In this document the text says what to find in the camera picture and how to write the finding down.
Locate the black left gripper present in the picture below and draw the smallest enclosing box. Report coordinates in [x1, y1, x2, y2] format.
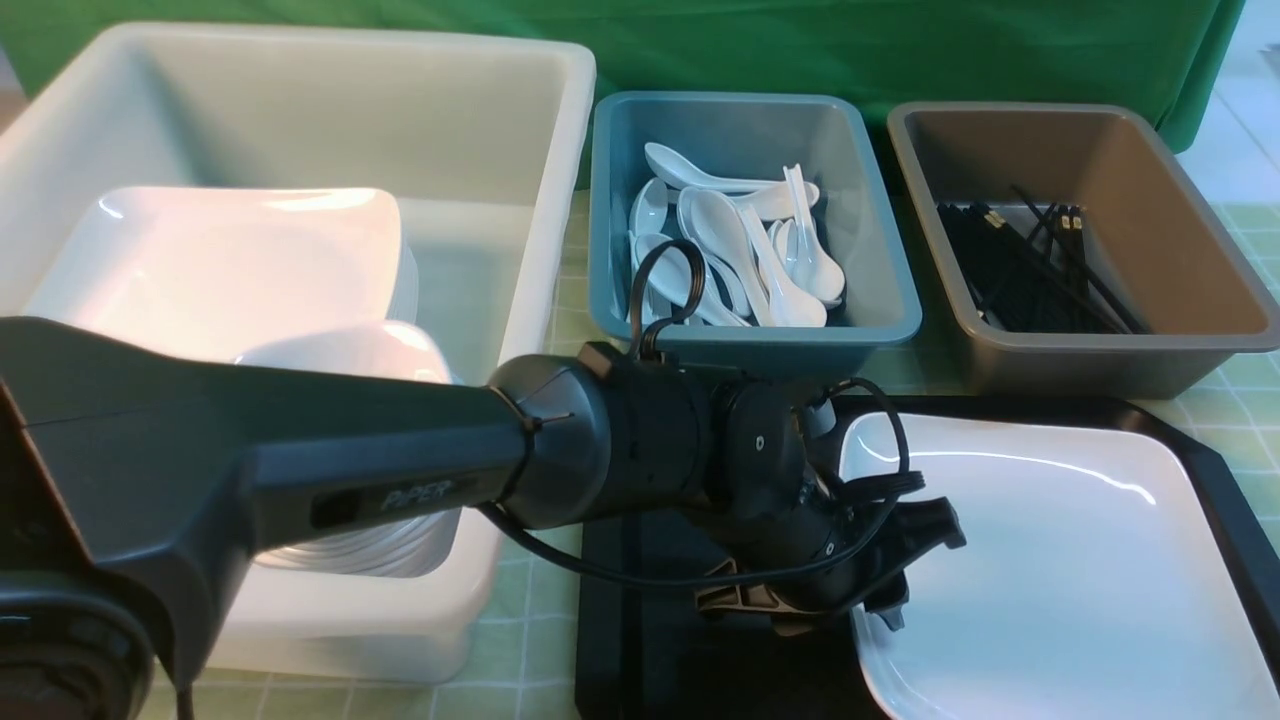
[696, 498, 966, 635]

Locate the white square rice plate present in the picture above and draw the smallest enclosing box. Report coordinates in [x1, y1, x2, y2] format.
[851, 414, 1279, 719]

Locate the white ceramic soup spoon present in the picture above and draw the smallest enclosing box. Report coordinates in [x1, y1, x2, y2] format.
[739, 206, 828, 328]

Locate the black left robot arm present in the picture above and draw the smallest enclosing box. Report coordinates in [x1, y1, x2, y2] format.
[3, 316, 966, 719]

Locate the white spoon right upright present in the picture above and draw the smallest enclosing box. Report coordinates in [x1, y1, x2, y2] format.
[783, 164, 845, 307]

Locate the pile of black chopsticks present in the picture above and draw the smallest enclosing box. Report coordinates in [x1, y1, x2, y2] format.
[936, 184, 1151, 334]

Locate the white spoon front left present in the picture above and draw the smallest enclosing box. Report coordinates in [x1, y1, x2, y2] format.
[636, 234, 750, 327]

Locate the green checkered tablecloth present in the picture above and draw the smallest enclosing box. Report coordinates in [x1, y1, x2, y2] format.
[195, 191, 1277, 719]

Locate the white spoon centre large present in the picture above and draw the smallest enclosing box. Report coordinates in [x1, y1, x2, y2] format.
[682, 188, 776, 327]

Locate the brown plastic chopstick bin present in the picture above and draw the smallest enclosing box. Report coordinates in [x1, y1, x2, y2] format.
[887, 102, 1277, 398]

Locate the white spoon far left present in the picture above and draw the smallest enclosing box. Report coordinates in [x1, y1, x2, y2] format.
[628, 177, 669, 325]

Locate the teal plastic spoon bin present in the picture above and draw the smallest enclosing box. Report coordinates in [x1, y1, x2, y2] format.
[588, 91, 923, 380]

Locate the white spoon top of bin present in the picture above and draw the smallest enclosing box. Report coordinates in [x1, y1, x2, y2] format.
[643, 142, 796, 199]

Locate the stack of white bowls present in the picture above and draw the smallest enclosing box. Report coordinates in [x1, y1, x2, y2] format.
[234, 320, 460, 578]

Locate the large white plastic tub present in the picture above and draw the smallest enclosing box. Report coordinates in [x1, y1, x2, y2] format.
[0, 22, 598, 684]

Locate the green backdrop cloth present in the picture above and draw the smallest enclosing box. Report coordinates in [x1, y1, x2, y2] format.
[1, 1, 1244, 151]

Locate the stack of white square plates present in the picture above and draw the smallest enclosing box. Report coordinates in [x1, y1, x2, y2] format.
[22, 186, 419, 361]

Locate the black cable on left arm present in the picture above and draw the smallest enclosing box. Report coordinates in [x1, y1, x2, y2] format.
[477, 240, 925, 589]

